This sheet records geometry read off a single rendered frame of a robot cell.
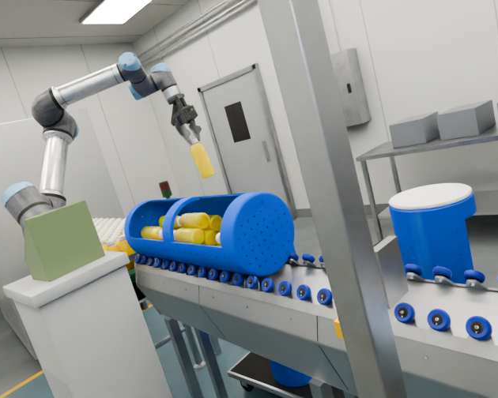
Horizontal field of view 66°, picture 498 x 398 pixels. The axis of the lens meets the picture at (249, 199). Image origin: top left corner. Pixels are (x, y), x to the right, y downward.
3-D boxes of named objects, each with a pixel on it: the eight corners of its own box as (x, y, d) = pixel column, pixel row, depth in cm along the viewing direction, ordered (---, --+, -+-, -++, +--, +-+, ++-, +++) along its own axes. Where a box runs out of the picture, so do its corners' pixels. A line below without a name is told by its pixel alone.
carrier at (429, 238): (459, 438, 141) (529, 414, 143) (413, 215, 126) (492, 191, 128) (416, 389, 169) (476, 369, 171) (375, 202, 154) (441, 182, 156)
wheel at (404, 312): (413, 303, 84) (417, 305, 85) (394, 300, 87) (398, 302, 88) (410, 324, 83) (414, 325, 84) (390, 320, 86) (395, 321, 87)
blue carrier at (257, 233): (254, 294, 125) (218, 218, 117) (141, 267, 192) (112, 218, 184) (305, 246, 141) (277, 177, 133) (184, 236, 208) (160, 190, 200)
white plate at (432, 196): (413, 212, 126) (414, 215, 126) (490, 188, 128) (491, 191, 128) (376, 199, 153) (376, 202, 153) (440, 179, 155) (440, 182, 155)
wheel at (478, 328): (490, 317, 72) (494, 319, 73) (465, 313, 76) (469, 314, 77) (488, 342, 71) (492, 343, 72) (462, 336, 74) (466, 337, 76)
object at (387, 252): (390, 309, 95) (377, 251, 92) (375, 306, 98) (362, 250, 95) (409, 290, 101) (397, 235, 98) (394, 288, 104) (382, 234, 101)
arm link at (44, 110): (15, 91, 150) (132, 44, 153) (32, 108, 160) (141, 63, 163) (20, 114, 145) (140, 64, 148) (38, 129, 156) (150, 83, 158)
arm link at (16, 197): (9, 221, 127) (-11, 196, 132) (34, 232, 140) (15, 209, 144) (38, 196, 130) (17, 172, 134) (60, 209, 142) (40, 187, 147)
